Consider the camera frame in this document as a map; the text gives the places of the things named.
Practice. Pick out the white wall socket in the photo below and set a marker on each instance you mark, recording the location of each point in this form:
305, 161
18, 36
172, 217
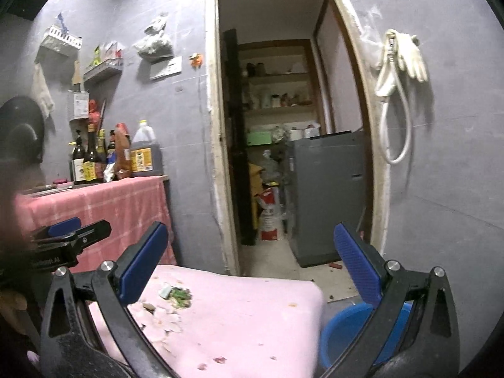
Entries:
166, 68

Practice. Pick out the large cooking oil jug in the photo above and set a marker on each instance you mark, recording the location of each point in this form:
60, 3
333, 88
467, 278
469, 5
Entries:
145, 157

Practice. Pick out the small pink scraps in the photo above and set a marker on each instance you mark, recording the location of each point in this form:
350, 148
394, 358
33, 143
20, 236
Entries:
218, 360

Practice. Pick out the metal cutlery holder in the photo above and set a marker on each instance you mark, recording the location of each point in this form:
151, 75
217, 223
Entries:
80, 104

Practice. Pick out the hanging clear plastic bag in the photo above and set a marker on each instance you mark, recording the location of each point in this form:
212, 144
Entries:
153, 43

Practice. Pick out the hanging beige dish cloth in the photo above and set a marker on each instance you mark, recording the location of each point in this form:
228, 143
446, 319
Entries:
42, 92

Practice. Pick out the dark soy sauce bottle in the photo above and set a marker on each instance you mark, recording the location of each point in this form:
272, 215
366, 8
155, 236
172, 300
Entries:
93, 161
78, 165

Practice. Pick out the orange sauce bottle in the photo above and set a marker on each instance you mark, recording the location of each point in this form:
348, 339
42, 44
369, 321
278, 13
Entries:
123, 153

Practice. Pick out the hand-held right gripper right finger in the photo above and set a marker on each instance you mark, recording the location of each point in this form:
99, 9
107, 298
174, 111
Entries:
356, 271

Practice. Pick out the person's left hand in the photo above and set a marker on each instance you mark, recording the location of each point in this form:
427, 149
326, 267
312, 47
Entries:
13, 305

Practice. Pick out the yellow bag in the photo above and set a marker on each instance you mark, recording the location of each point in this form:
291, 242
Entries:
255, 181

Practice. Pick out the small white packet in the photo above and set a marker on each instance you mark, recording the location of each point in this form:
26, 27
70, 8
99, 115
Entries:
165, 291

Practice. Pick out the cream rubber gloves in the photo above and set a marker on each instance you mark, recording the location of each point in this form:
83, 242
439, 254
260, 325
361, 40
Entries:
413, 61

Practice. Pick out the green box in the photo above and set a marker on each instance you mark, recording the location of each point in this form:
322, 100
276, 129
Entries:
259, 138

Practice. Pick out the grey wall shelf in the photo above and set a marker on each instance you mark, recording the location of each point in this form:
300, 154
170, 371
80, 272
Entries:
103, 70

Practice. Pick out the wooden storage shelf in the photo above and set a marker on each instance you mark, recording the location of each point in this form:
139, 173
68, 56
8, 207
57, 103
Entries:
279, 76

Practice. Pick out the red seasoning packet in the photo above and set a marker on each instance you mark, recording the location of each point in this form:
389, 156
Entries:
111, 51

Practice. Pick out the pink ribbed table cloth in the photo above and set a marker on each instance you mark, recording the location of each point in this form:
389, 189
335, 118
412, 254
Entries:
244, 323

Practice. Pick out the white and red rice bag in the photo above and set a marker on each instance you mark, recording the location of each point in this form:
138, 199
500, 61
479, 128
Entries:
271, 216

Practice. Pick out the red hanging bag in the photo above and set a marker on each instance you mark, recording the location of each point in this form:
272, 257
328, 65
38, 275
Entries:
94, 112

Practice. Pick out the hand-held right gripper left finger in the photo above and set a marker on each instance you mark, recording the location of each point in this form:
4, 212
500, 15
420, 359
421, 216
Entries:
143, 264

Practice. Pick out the small dark vinegar bottle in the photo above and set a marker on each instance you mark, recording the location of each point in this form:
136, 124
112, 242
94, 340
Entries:
110, 153

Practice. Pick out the green seasoning packet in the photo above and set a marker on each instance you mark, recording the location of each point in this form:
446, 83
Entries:
96, 57

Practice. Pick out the white plastic wall basket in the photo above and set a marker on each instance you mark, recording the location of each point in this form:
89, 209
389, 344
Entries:
61, 41

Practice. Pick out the blue plastic bucket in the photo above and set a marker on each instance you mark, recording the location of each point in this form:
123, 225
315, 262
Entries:
342, 330

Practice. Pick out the white paper scraps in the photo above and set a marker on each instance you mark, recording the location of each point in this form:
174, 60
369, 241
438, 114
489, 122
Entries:
165, 323

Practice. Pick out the black wok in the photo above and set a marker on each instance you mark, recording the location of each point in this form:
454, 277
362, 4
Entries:
21, 126

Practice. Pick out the white door frame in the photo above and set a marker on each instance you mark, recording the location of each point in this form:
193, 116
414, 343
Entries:
214, 126

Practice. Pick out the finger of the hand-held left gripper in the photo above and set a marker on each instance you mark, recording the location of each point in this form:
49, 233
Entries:
94, 231
65, 225

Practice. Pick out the green vegetable scraps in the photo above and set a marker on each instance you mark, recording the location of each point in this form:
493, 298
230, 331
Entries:
182, 297

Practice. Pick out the wooden cutting board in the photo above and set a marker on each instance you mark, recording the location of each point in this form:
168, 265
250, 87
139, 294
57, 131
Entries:
76, 76

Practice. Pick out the pink checked cloth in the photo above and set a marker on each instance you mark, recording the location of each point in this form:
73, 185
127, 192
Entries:
126, 204

